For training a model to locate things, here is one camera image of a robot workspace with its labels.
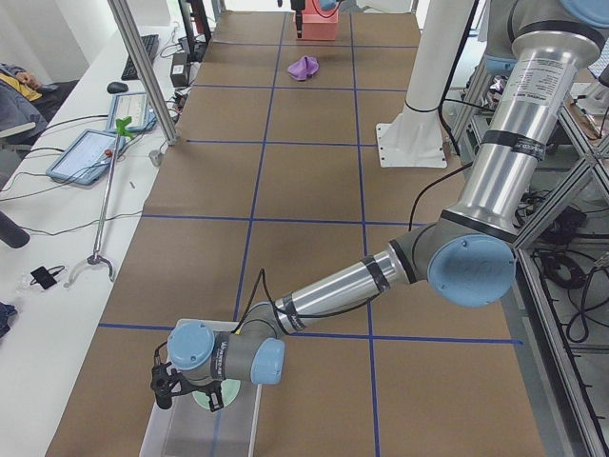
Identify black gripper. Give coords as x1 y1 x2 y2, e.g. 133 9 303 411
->
179 373 223 412

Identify green ceramic bowl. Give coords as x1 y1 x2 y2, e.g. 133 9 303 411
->
192 379 241 411

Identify purple cloth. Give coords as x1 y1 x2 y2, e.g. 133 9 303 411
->
287 55 320 82

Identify pink plastic bin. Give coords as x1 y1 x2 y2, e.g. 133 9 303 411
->
294 0 340 42

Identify clear plastic bin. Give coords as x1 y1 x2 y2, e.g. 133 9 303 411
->
139 318 269 457

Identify black power adapter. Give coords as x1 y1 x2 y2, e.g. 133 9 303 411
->
169 51 191 88

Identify black keyboard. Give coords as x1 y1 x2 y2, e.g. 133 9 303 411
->
120 33 161 81

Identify far blue teach pendant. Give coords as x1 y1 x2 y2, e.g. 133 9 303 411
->
105 91 156 133

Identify blue teach pendant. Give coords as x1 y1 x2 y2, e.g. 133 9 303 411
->
105 91 156 133
46 129 126 186

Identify black computer mouse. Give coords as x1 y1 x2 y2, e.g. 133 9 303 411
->
107 81 128 94

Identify small metal cylinder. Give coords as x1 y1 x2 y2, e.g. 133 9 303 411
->
148 150 163 167

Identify near blue teach pendant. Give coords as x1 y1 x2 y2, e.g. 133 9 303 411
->
46 129 126 186

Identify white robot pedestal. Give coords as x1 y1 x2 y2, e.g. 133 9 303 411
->
376 0 478 169

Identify aluminium frame post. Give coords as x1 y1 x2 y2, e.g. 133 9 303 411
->
108 0 178 146

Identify green handled reacher grabber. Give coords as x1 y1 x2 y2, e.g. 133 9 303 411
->
63 116 134 288

